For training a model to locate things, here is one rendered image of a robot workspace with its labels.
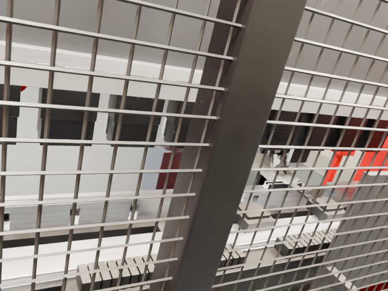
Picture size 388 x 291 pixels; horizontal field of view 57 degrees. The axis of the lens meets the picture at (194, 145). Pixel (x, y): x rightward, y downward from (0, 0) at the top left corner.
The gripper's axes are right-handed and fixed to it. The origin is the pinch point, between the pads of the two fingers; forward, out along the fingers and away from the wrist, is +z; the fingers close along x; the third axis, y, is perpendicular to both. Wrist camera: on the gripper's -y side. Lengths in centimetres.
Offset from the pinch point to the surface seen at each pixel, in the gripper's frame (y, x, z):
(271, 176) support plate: 1.8, -7.3, 2.4
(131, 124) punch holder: 25, -80, -11
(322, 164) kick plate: -185, 251, -42
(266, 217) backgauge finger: 26.5, -34.8, 20.5
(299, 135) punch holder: 20.5, -5.1, -11.6
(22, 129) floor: -272, -89, -101
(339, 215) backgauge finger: 27.6, 0.9, 22.3
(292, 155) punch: 14.8, -5.3, -4.3
